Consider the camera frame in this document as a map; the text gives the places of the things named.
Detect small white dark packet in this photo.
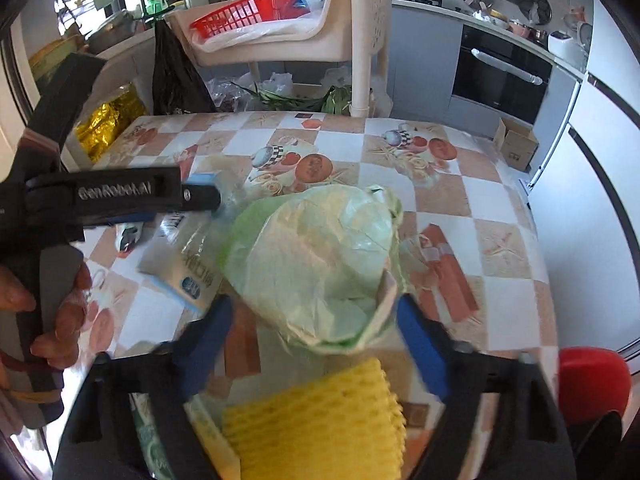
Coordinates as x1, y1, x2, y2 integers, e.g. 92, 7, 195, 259
114, 222, 146, 253

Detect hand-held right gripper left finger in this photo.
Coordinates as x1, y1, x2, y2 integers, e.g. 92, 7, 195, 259
52, 294, 236, 480

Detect yellow foam net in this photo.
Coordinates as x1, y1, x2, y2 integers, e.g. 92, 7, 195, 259
220, 356, 407, 480

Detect green vegetables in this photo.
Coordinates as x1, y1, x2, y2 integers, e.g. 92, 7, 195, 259
230, 80, 353, 116

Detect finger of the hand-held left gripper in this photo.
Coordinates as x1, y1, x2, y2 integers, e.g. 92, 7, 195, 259
112, 183, 224, 225
27, 51, 108, 181

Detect grey metal pot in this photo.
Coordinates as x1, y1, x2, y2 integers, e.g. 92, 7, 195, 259
82, 10, 136, 53

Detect checkered printed tablecloth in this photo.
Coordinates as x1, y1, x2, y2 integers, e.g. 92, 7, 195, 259
75, 110, 560, 480

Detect white refrigerator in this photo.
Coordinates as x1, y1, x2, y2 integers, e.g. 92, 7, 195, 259
527, 0, 640, 356

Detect beige plastic cart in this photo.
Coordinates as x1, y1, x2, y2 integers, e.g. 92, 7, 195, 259
164, 0, 393, 120

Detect light blue sponge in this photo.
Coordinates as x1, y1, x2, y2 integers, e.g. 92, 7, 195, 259
186, 172, 228, 193

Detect person's left hand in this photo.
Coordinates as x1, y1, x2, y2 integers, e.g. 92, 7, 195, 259
0, 262, 94, 372

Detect clear printed packet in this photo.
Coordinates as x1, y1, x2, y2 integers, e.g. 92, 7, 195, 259
136, 209, 228, 312

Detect light green plastic bag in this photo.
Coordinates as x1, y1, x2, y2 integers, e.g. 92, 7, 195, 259
218, 184, 407, 357

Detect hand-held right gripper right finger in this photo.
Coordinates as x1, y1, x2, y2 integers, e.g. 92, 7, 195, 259
397, 294, 576, 480

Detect red plastic stool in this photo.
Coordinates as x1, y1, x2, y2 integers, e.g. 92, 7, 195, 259
557, 346, 633, 441

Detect black built-in oven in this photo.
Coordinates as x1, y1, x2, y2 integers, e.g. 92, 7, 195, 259
450, 22, 556, 126

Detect cardboard box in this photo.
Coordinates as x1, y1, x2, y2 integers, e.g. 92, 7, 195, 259
492, 116, 541, 172

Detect white plastic bag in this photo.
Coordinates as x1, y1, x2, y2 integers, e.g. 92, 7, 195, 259
197, 12, 326, 56

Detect red plastic basket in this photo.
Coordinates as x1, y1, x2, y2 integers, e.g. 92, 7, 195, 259
189, 0, 301, 43

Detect large round black trivet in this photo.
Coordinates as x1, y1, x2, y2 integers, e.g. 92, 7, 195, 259
516, 0, 552, 21

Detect white rice cooker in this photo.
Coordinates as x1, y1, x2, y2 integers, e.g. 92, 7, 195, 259
547, 29, 576, 55

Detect gold foil bag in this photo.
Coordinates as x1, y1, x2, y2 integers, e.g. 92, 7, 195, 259
75, 91, 151, 163

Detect black plastic bag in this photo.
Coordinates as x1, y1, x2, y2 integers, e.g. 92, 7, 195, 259
151, 19, 217, 116

